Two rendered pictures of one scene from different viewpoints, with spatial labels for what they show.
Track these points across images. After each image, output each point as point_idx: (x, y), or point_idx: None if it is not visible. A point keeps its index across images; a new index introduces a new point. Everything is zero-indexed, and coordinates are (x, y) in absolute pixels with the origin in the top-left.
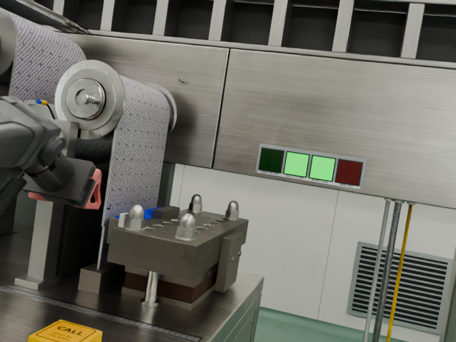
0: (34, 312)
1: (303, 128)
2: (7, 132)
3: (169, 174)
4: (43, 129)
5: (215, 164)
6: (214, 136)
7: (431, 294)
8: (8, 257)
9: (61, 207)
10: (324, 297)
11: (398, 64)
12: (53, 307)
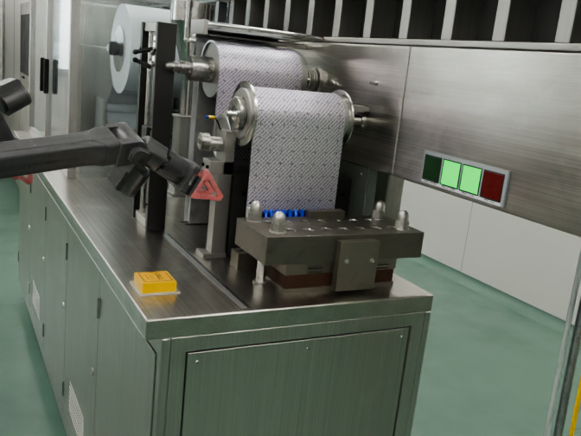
0: (176, 268)
1: (460, 133)
2: (79, 146)
3: (367, 178)
4: (118, 144)
5: (394, 170)
6: (395, 140)
7: None
8: None
9: (226, 199)
10: None
11: (548, 52)
12: (192, 269)
